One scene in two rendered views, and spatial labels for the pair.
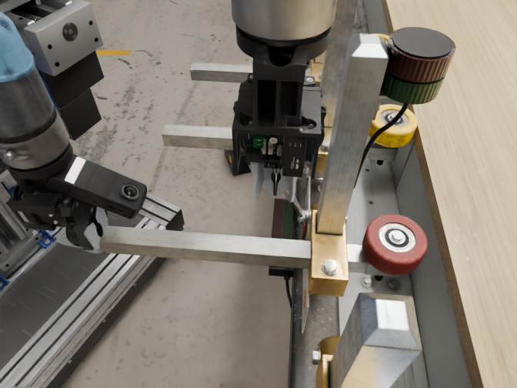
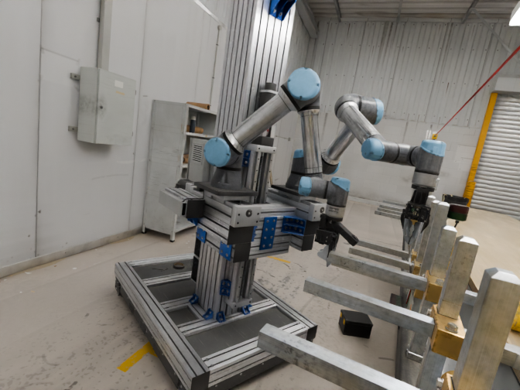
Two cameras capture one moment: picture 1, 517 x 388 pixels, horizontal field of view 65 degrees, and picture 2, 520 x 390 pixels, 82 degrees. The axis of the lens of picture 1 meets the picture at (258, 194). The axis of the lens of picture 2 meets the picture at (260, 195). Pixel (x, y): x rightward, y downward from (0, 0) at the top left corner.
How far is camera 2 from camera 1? 0.88 m
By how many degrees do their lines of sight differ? 43
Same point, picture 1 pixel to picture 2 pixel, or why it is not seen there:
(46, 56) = (313, 213)
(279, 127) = (420, 204)
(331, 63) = (425, 233)
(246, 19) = (416, 180)
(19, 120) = (342, 201)
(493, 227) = not seen: hidden behind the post
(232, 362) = not seen: outside the picture
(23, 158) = (335, 212)
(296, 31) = (428, 183)
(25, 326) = (227, 342)
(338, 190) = (430, 254)
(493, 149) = not seen: hidden behind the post
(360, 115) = (440, 223)
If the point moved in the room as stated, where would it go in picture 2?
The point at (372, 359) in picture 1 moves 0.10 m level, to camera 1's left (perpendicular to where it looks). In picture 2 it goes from (445, 237) to (406, 228)
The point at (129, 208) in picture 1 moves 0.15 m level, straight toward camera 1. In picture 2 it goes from (354, 240) to (373, 255)
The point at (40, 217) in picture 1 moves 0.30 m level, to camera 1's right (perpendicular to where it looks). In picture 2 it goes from (322, 237) to (403, 258)
